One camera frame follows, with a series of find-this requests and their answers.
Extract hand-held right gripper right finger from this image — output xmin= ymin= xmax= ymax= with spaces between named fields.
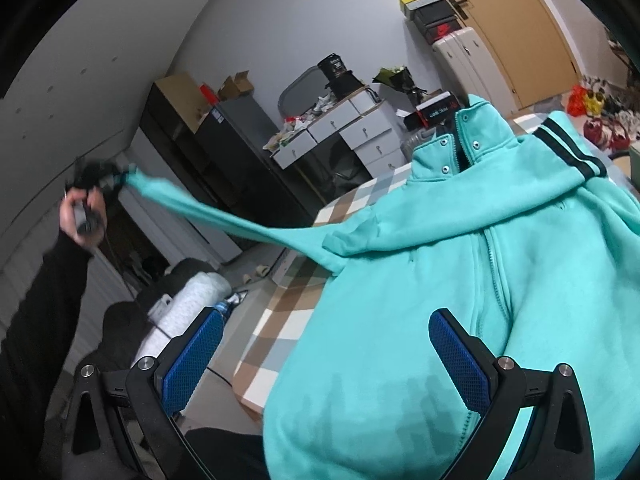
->
xmin=429 ymin=307 xmax=597 ymax=480

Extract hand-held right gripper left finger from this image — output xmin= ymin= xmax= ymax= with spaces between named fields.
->
xmin=65 ymin=305 xmax=226 ymax=480

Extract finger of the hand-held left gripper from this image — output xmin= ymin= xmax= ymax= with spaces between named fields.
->
xmin=102 ymin=162 xmax=137 ymax=192

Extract teal zip hoodie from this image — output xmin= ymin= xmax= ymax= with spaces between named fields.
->
xmin=120 ymin=94 xmax=640 ymax=480

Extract person's left forearm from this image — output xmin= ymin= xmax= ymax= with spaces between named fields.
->
xmin=0 ymin=234 xmax=98 ymax=461

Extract person's left hand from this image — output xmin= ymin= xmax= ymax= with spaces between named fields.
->
xmin=59 ymin=187 xmax=107 ymax=257

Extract white knit blanket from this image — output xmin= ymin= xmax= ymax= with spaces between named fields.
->
xmin=132 ymin=271 xmax=233 ymax=361

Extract clear water bottle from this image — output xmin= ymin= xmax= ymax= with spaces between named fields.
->
xmin=212 ymin=292 xmax=248 ymax=316

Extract black glossy cabinet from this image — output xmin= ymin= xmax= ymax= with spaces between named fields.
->
xmin=139 ymin=80 xmax=241 ymax=201

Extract black cloth pile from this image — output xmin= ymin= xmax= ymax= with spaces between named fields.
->
xmin=97 ymin=257 xmax=201 ymax=376

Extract large cardboard box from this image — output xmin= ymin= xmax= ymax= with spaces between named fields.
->
xmin=154 ymin=72 xmax=216 ymax=133

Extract checkered bed sheet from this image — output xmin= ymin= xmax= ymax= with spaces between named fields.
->
xmin=232 ymin=110 xmax=621 ymax=418

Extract white low cabinet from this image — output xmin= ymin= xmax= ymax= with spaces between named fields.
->
xmin=117 ymin=190 xmax=246 ymax=266

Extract dark grey mini fridge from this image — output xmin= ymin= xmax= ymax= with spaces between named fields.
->
xmin=195 ymin=96 xmax=321 ymax=233

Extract small open cardboard box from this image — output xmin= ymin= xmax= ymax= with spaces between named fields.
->
xmin=216 ymin=71 xmax=256 ymax=102

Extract pile of small packets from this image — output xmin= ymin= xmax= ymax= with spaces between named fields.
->
xmin=262 ymin=92 xmax=351 ymax=153

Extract grey oval tray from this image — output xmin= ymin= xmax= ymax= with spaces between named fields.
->
xmin=277 ymin=67 xmax=331 ymax=116

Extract white drawer cabinet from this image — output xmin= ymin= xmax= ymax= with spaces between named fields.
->
xmin=270 ymin=87 xmax=408 ymax=176

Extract pale grey box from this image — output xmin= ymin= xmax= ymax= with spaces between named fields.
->
xmin=627 ymin=141 xmax=640 ymax=192

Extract assorted colourful shoes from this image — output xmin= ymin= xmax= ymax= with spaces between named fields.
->
xmin=565 ymin=72 xmax=640 ymax=153

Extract wrapped flower bouquet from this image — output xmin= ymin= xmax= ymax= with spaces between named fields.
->
xmin=372 ymin=66 xmax=428 ymax=106

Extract white suitcase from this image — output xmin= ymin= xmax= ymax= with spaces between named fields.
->
xmin=432 ymin=25 xmax=516 ymax=116

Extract black shoe box red logo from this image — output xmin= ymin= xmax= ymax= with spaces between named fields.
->
xmin=422 ymin=17 xmax=473 ymax=46

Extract wooden door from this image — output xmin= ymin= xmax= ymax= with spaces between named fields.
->
xmin=400 ymin=0 xmax=588 ymax=111

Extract plain black shoe box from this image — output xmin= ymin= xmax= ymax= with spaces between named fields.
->
xmin=412 ymin=2 xmax=463 ymax=30

